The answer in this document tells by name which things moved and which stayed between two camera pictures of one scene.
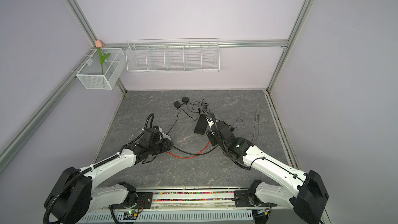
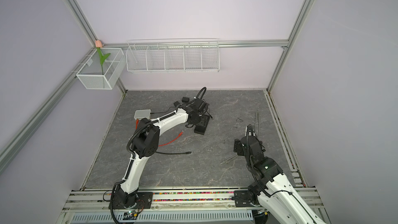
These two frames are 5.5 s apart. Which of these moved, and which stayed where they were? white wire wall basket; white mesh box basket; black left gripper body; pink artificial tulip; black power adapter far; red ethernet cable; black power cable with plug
Moved: black left gripper body; red ethernet cable; black power cable with plug
Stayed: black power adapter far; white mesh box basket; white wire wall basket; pink artificial tulip
